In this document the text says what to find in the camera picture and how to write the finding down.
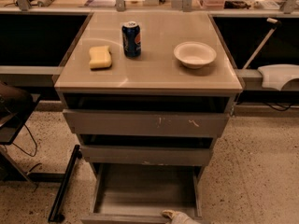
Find grey middle drawer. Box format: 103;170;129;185
81;146;212;166

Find grey bottom drawer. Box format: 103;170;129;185
81;164;202;224

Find blue Pepsi can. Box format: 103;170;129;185
121;21;141;58

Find white bowl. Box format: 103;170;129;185
174;41;217;69

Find grey drawer cabinet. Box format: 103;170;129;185
53;10;244;185

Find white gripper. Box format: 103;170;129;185
162;210;200;224

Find grey top drawer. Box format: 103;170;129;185
63;109;228;137

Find dark items on shelf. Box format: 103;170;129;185
224;0;250;9

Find white rod with cap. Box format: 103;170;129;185
243;18;281;69

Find black metal floor bar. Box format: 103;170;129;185
48;145;81;223

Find black floor cable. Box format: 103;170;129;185
10;124;38;158

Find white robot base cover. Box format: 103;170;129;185
258;64;299;91

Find black chair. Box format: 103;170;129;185
0;82;40;184

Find grey drawer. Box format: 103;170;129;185
81;164;202;224
81;146;212;166
63;109;228;137

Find yellow sponge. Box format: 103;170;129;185
89;46;112;69

